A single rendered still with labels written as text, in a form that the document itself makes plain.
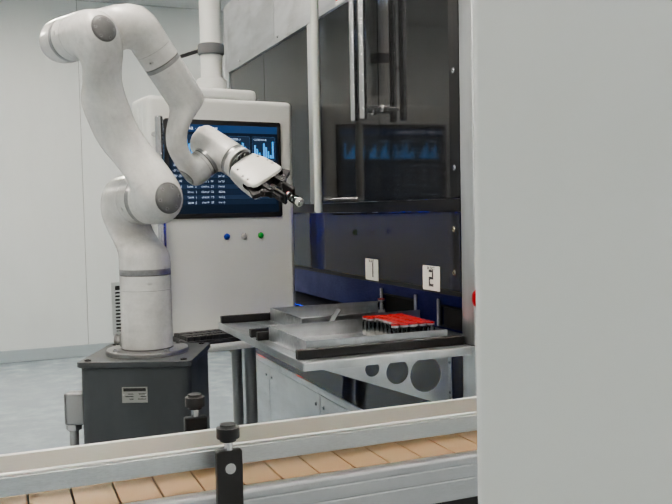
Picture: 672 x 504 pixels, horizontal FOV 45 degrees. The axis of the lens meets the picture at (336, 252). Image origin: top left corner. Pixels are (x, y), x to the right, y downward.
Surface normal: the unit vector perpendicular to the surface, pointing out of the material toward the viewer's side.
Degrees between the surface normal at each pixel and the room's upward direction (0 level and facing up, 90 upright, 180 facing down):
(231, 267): 90
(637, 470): 90
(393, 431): 90
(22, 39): 90
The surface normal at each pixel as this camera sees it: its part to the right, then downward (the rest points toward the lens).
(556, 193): -0.92, 0.04
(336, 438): 0.38, 0.04
